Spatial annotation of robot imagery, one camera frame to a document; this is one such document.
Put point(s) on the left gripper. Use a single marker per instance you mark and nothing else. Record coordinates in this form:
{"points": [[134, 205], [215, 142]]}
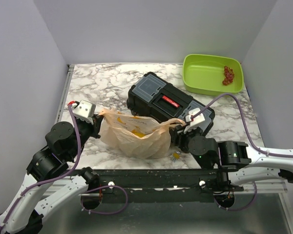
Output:
{"points": [[97, 120]]}

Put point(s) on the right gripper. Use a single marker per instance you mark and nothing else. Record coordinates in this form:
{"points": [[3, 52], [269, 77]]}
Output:
{"points": [[177, 135]]}

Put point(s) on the translucent orange plastic bag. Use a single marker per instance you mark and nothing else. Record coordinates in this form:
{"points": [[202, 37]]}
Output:
{"points": [[135, 136]]}

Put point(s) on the red fake grapes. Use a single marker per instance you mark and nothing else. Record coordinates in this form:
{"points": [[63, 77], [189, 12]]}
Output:
{"points": [[228, 75]]}

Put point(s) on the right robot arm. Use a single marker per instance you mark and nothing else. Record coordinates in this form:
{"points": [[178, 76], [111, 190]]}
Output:
{"points": [[236, 162]]}

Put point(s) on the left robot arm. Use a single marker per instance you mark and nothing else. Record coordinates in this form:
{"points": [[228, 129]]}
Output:
{"points": [[65, 143]]}

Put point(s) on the small yellow fuse pack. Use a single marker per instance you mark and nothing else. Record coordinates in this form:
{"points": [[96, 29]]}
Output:
{"points": [[175, 156]]}

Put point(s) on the black plastic toolbox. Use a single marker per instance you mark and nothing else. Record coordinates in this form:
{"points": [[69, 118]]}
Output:
{"points": [[153, 97]]}

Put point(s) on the green plastic basin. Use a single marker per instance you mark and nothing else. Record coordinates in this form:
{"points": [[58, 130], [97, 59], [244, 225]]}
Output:
{"points": [[203, 74]]}

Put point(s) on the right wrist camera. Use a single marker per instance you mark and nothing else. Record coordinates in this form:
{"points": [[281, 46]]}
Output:
{"points": [[193, 119]]}

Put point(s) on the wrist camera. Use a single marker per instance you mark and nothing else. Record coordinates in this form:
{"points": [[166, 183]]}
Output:
{"points": [[193, 119], [83, 110]]}

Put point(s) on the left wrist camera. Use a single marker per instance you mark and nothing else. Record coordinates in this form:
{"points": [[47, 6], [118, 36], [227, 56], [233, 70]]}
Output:
{"points": [[83, 110]]}

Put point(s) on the black front mounting rail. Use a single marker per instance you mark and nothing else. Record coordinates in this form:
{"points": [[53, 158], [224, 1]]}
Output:
{"points": [[161, 185]]}

